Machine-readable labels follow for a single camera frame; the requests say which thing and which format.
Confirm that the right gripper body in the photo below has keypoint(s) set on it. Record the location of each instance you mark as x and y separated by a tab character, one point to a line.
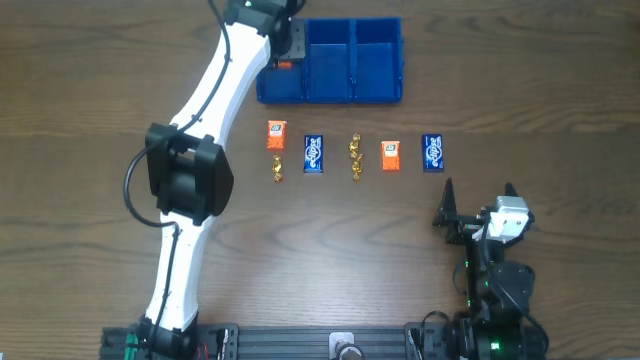
465	227

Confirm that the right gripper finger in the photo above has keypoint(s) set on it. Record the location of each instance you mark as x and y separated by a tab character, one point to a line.
446	205
511	190

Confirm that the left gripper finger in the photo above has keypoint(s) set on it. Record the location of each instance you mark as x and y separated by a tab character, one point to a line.
298	39

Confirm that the orange candy box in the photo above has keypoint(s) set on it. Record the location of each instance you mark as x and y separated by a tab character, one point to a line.
391	156
276	136
285	65

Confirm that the blue candy pack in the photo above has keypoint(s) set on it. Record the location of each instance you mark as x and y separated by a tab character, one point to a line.
433	153
313	154

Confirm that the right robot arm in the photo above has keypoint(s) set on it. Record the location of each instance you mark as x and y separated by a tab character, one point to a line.
500	290

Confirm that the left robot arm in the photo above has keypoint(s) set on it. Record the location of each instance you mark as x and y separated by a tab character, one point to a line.
235	75

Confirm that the blue tray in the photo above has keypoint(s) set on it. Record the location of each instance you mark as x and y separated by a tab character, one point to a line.
375	60

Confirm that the gold wrapped candy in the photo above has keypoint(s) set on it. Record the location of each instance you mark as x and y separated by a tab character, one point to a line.
354	145
277	169
357	168

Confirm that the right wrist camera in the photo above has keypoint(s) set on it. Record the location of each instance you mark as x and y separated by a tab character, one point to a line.
507	220

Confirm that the mounting rail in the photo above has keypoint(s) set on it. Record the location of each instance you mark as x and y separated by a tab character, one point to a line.
290	343

